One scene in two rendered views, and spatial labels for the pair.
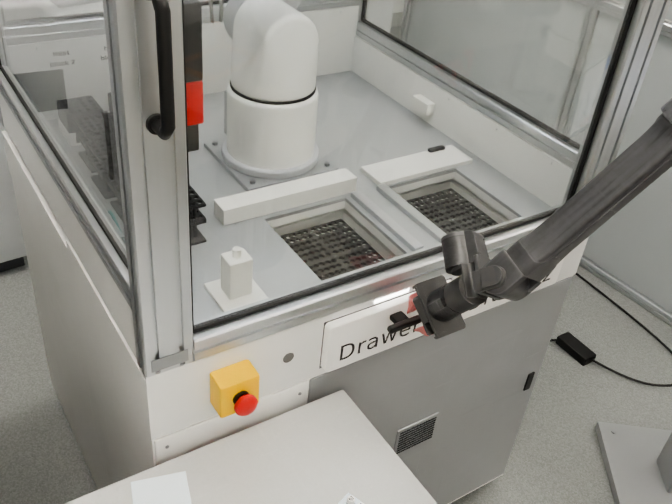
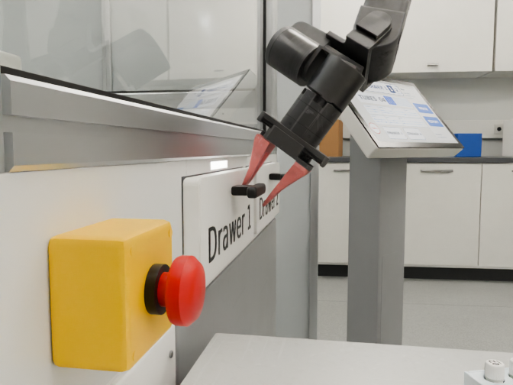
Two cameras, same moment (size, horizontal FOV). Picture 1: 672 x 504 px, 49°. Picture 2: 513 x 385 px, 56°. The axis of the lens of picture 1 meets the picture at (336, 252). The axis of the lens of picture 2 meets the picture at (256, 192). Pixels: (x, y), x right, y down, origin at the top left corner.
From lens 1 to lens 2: 106 cm
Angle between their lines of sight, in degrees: 51
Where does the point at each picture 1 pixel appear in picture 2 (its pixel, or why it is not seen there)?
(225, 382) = (117, 233)
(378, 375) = (220, 325)
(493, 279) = (382, 22)
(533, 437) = not seen: outside the picture
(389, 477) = (422, 363)
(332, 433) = (282, 369)
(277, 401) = (150, 375)
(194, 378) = (11, 253)
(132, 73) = not seen: outside the picture
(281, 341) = (146, 194)
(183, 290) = not seen: outside the picture
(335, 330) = (203, 186)
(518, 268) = (393, 11)
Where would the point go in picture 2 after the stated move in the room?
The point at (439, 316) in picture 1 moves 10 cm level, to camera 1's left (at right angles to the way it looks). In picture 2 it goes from (314, 133) to (256, 131)
